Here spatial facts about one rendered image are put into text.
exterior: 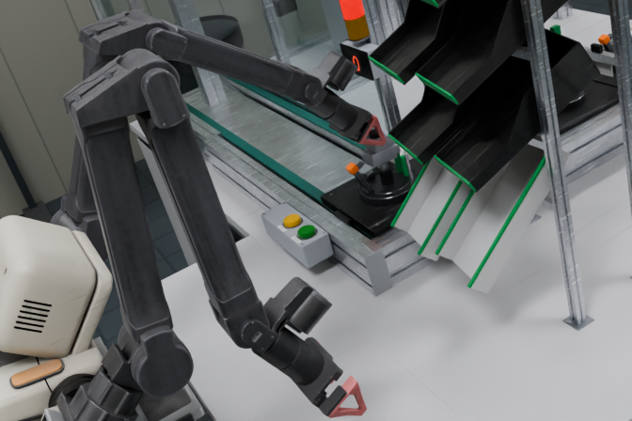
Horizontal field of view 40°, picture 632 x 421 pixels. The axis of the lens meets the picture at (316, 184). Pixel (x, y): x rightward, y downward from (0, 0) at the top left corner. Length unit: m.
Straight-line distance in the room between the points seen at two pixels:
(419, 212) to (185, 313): 0.59
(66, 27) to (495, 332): 3.53
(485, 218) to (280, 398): 0.50
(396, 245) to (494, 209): 0.28
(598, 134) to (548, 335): 0.61
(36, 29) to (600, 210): 3.44
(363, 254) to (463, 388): 0.37
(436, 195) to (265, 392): 0.50
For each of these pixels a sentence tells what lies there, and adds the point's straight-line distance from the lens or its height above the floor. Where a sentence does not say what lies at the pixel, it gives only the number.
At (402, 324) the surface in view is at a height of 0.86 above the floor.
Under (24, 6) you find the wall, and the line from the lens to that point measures 4.73.
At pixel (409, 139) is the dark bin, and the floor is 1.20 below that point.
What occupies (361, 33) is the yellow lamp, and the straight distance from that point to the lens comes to 2.00.
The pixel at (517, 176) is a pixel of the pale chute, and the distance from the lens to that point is 1.57.
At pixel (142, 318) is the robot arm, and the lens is 1.15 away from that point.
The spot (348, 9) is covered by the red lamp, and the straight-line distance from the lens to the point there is 1.98.
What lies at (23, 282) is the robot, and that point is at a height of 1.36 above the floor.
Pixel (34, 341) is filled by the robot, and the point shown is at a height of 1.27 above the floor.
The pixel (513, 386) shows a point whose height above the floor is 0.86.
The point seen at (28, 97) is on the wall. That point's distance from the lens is 4.82.
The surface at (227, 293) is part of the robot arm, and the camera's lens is 1.18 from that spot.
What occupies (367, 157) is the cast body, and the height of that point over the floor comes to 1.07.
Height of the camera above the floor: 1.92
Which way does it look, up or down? 28 degrees down
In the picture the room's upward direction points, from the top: 17 degrees counter-clockwise
